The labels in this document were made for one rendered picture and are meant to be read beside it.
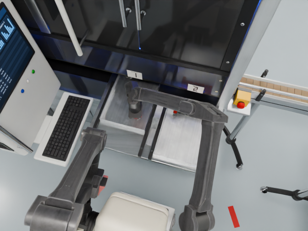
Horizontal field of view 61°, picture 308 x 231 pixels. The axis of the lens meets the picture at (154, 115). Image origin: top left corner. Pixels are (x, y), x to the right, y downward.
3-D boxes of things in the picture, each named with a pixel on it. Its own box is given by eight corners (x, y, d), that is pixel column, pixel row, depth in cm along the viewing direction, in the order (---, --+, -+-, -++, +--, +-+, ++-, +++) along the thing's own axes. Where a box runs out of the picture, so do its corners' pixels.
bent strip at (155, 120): (153, 121, 146) (152, 117, 141) (158, 123, 146) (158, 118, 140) (145, 144, 140) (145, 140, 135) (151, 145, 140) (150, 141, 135)
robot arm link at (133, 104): (128, 104, 123) (140, 101, 123) (125, 92, 126) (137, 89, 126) (129, 111, 129) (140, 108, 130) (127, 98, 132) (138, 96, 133)
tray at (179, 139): (169, 101, 152) (169, 98, 149) (213, 112, 148) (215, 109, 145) (153, 155, 137) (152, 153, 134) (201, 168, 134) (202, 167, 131)
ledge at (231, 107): (229, 91, 156) (230, 89, 155) (251, 96, 155) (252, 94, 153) (226, 111, 150) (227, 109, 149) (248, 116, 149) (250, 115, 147)
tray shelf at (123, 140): (112, 73, 163) (112, 71, 162) (224, 98, 154) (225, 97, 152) (83, 142, 143) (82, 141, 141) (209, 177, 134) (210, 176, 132)
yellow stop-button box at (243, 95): (234, 93, 144) (238, 86, 138) (247, 96, 143) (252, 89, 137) (232, 105, 141) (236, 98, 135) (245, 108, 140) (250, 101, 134)
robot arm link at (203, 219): (194, 249, 85) (205, 244, 89) (202, 222, 83) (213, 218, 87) (177, 230, 93) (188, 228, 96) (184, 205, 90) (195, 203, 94)
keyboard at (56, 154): (69, 95, 163) (68, 93, 161) (90, 100, 161) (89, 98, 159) (42, 156, 146) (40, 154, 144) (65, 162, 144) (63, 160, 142)
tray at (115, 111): (120, 72, 161) (119, 69, 158) (161, 82, 158) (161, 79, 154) (100, 121, 147) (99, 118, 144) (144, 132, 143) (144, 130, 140)
